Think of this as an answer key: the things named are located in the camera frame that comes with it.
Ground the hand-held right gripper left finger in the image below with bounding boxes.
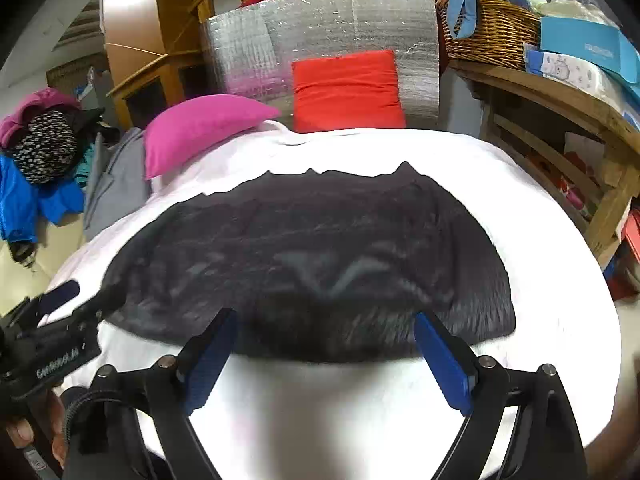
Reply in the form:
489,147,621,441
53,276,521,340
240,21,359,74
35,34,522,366
62,307,240,480

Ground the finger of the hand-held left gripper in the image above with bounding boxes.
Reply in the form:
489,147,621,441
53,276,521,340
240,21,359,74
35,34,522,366
35,280,81,313
75,285,126,326

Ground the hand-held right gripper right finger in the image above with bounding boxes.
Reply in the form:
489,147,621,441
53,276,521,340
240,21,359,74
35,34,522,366
414,311,588,480

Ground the black puffer jacket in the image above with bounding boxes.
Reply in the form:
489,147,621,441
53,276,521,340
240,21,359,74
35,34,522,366
102,161,517,363

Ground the person's left hand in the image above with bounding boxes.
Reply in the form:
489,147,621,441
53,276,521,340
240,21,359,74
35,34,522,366
5,392,68,463

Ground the blue jacket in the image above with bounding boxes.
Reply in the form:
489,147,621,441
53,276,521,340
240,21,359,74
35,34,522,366
0,155,86,243

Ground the white bed sheet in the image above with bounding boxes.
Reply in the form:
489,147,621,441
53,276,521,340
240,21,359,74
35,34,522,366
45,119,621,480

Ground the grey garment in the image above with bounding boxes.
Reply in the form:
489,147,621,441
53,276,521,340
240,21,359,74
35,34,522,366
82,127,153,241

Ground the black white dotted garment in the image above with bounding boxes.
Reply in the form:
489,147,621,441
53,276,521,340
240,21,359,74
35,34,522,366
7,110,78,185

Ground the pink garment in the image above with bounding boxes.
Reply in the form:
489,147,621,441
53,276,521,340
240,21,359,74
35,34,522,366
0,87,81,146

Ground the pink pillow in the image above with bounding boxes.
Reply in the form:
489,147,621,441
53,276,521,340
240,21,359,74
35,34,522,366
144,96,282,180

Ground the red pillow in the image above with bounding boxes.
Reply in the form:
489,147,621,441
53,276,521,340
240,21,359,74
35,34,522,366
291,50,407,133

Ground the wooden table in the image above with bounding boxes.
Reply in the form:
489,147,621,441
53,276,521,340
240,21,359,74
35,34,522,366
447,57,640,268

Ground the curved wooden cabinet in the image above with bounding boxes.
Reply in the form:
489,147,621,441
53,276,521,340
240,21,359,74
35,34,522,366
100,0,216,128

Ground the printed white package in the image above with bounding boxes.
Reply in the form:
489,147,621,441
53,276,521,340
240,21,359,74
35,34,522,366
525,50,626,111

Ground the wicker basket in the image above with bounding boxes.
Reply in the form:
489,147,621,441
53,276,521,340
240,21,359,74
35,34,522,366
436,0,543,68

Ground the light blue cardboard box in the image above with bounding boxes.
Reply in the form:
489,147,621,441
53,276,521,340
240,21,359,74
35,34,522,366
539,16,640,86

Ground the blue cloth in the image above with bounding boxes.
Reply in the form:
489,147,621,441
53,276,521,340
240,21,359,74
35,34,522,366
446,0,501,40

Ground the silver foil insulation mat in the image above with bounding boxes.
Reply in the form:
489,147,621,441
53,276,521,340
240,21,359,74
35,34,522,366
201,0,442,131

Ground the white plastic bag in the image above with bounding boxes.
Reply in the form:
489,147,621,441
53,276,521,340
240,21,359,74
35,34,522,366
537,0,616,26

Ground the black corrugated cable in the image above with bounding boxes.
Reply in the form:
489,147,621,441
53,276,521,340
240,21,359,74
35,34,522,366
62,387,108,461

